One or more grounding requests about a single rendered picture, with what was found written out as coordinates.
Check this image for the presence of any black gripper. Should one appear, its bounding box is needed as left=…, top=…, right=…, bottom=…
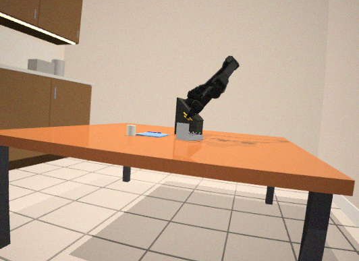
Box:
left=186, top=93, right=211, bottom=119

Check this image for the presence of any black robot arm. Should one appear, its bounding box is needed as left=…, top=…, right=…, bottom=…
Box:
left=183, top=56, right=240, bottom=108

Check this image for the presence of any light blue rectangular mat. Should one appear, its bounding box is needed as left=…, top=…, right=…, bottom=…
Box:
left=135, top=132, right=169, bottom=138

